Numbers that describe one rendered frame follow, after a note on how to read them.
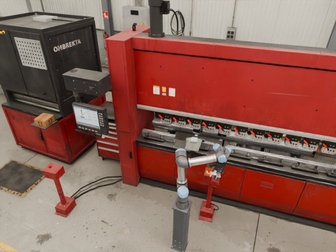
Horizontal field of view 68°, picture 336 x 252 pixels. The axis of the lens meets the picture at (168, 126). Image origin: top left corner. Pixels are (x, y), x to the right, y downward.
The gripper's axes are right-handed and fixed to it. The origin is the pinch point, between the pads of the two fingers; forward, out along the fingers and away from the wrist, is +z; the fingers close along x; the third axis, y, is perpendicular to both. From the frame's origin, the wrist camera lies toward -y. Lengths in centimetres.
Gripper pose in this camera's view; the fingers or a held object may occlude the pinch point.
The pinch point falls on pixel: (211, 178)
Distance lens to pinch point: 262.3
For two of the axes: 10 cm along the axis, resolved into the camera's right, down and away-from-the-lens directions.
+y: 7.4, 3.2, -5.9
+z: -4.6, 8.8, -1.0
